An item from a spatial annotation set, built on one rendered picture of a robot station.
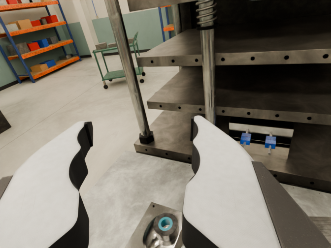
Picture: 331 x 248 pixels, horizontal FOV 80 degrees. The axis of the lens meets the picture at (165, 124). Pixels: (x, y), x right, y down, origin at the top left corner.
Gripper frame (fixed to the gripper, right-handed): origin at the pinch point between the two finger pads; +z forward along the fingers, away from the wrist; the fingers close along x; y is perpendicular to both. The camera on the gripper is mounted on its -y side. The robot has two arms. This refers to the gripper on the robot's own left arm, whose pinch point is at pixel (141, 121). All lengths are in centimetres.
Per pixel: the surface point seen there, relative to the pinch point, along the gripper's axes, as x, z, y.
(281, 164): 57, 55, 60
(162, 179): 2, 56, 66
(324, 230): 46, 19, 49
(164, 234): 1, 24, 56
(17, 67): -433, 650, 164
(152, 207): -3, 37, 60
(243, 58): 37, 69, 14
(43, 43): -351, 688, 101
